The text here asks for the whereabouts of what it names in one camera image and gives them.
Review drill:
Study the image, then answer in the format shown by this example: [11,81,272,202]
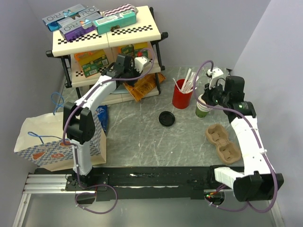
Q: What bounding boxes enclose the purple cable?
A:
[62,48,156,214]
[192,60,277,211]

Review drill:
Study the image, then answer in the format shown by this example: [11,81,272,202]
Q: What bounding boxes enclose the black coffee cup lid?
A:
[159,111,175,127]

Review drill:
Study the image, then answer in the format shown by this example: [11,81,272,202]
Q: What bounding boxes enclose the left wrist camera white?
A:
[134,55,150,72]

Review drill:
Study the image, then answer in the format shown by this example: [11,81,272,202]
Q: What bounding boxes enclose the green snack box right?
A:
[118,44,134,56]

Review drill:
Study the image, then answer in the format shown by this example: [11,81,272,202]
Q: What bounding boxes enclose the wavy striped pouch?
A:
[103,4,138,17]

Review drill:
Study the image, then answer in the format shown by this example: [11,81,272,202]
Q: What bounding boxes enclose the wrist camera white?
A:
[134,55,150,72]
[206,67,224,88]

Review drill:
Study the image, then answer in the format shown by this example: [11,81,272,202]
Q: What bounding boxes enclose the green snack box left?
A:
[81,55,108,78]

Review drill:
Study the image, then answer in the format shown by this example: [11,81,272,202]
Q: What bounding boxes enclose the green paper coffee cup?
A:
[195,94,211,118]

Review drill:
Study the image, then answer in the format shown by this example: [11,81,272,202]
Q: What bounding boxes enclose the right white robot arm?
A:
[202,75,284,202]

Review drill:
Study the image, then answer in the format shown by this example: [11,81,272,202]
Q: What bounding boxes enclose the white wrapped straws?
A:
[173,69,196,94]

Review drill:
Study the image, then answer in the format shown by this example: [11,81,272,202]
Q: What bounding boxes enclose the orange snack bag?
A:
[123,73,166,102]

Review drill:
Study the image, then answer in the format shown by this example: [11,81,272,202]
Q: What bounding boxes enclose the red straw holder cup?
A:
[172,79,193,109]

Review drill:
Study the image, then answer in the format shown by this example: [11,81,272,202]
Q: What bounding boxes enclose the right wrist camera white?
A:
[206,67,224,88]

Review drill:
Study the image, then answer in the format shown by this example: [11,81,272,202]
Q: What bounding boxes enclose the green yellow snack box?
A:
[133,42,148,58]

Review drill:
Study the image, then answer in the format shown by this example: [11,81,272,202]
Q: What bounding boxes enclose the cream checkered shelf rack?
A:
[46,6,169,98]

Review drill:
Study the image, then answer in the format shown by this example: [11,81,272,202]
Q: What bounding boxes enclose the orange snack box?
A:
[74,50,106,66]

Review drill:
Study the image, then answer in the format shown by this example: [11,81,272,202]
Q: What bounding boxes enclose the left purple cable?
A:
[62,48,156,214]

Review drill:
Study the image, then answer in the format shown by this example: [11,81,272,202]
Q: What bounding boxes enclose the purple R.O box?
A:
[59,19,96,41]

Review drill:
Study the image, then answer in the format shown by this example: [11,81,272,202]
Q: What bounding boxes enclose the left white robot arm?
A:
[62,54,150,190]

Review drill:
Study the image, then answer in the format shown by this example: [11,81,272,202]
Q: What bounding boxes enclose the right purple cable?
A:
[192,60,277,211]

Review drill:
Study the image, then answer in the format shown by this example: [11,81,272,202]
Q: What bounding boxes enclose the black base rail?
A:
[65,166,221,201]

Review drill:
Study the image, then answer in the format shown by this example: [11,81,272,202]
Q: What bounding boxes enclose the paper takeout bag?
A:
[13,92,107,171]

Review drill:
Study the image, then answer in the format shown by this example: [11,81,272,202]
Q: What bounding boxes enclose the brown pulp cup carrier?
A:
[205,124,241,165]

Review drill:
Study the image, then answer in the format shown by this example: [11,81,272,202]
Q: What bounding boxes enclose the blue chip bag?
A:
[96,105,109,133]

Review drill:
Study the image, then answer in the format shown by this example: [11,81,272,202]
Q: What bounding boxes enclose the teal box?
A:
[93,10,137,35]

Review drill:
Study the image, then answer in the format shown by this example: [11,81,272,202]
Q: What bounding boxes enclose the blue R.O box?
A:
[42,4,100,32]

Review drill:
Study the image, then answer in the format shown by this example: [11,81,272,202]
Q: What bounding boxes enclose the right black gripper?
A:
[201,80,229,108]

